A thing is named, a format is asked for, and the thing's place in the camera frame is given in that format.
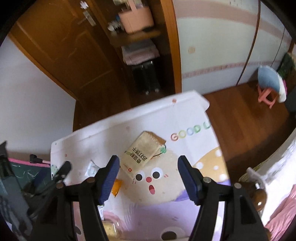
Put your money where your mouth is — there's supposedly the wooden door frame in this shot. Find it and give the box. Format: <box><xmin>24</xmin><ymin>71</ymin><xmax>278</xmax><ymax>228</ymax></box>
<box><xmin>161</xmin><ymin>0</ymin><xmax>183</xmax><ymax>93</ymax></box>

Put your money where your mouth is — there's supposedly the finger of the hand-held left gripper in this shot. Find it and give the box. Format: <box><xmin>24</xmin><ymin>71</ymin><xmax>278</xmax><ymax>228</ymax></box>
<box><xmin>51</xmin><ymin>161</ymin><xmax>72</xmax><ymax>186</ymax></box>

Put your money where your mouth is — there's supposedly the pink plastic stool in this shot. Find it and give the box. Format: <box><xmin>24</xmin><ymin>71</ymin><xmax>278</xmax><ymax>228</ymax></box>
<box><xmin>257</xmin><ymin>85</ymin><xmax>278</xmax><ymax>109</ymax></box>

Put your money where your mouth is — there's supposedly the small black object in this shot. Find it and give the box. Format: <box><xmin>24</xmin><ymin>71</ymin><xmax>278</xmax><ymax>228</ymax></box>
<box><xmin>30</xmin><ymin>153</ymin><xmax>51</xmax><ymax>165</ymax></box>

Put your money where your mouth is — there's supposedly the pink plastic basket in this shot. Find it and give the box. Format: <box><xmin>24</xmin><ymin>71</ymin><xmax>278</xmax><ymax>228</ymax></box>
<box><xmin>118</xmin><ymin>0</ymin><xmax>155</xmax><ymax>35</ymax></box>

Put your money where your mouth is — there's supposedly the stack of folded towels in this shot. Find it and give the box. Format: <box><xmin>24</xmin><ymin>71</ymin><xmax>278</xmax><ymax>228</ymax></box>
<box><xmin>121</xmin><ymin>43</ymin><xmax>160</xmax><ymax>66</ymax></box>

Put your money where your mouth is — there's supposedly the small orange packet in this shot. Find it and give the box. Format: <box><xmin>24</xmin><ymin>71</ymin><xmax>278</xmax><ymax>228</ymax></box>
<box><xmin>110</xmin><ymin>179</ymin><xmax>123</xmax><ymax>197</ymax></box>

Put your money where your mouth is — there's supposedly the black suitcase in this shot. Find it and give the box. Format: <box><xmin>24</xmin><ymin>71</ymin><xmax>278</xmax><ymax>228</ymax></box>
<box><xmin>132</xmin><ymin>60</ymin><xmax>161</xmax><ymax>95</ymax></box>

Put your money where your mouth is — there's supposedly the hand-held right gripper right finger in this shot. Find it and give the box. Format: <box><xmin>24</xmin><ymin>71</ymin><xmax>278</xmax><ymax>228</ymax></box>
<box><xmin>178</xmin><ymin>155</ymin><xmax>271</xmax><ymax>241</ymax></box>

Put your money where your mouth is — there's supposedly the small white packet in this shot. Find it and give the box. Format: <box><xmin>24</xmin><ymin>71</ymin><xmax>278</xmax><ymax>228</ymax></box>
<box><xmin>85</xmin><ymin>160</ymin><xmax>99</xmax><ymax>178</ymax></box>

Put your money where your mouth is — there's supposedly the dark green object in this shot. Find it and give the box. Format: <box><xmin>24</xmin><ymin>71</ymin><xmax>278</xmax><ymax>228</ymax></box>
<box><xmin>279</xmin><ymin>53</ymin><xmax>294</xmax><ymax>78</ymax></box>

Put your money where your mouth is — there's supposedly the yellow cake clear packet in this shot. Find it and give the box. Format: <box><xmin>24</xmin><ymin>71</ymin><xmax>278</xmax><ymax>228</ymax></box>
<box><xmin>102</xmin><ymin>220</ymin><xmax>121</xmax><ymax>239</ymax></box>

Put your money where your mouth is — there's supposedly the silver door handle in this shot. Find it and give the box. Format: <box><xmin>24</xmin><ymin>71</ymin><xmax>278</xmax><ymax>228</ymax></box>
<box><xmin>77</xmin><ymin>10</ymin><xmax>97</xmax><ymax>26</ymax></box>

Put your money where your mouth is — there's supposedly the wooden shelf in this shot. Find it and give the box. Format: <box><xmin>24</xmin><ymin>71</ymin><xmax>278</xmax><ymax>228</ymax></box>
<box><xmin>92</xmin><ymin>0</ymin><xmax>167</xmax><ymax>93</ymax></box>

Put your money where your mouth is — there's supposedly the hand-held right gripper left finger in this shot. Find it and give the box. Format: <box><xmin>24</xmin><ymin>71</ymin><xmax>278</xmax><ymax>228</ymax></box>
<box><xmin>30</xmin><ymin>155</ymin><xmax>121</xmax><ymax>241</ymax></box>

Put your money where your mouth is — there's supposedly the green chalkboard pink frame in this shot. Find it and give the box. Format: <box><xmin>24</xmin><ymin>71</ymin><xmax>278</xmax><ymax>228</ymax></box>
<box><xmin>7</xmin><ymin>158</ymin><xmax>52</xmax><ymax>193</ymax></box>

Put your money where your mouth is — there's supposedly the beige cracker packet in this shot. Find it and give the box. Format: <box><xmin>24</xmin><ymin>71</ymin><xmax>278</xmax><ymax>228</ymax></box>
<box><xmin>120</xmin><ymin>131</ymin><xmax>167</xmax><ymax>179</ymax></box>

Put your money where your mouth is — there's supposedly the printed cartoon tablecloth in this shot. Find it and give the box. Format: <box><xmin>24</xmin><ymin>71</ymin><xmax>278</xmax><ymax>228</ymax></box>
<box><xmin>50</xmin><ymin>91</ymin><xmax>232</xmax><ymax>241</ymax></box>

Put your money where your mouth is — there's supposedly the pink blanket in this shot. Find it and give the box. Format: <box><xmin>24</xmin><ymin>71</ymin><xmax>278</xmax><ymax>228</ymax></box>
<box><xmin>265</xmin><ymin>185</ymin><xmax>296</xmax><ymax>241</ymax></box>

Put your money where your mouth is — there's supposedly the white bedding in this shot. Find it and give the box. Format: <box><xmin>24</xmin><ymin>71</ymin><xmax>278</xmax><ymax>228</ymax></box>
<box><xmin>238</xmin><ymin>137</ymin><xmax>296</xmax><ymax>223</ymax></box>

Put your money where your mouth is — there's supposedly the wooden door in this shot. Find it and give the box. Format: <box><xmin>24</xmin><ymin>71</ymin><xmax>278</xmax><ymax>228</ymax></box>
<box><xmin>8</xmin><ymin>0</ymin><xmax>130</xmax><ymax>109</ymax></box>

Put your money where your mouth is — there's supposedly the wooden bedpost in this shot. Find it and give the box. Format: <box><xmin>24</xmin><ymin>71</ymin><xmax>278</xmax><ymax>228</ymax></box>
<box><xmin>251</xmin><ymin>183</ymin><xmax>267</xmax><ymax>212</ymax></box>

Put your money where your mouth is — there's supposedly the pink stool with blue cushion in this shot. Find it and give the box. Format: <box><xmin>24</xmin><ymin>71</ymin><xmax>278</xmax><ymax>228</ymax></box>
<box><xmin>258</xmin><ymin>65</ymin><xmax>287</xmax><ymax>103</ymax></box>

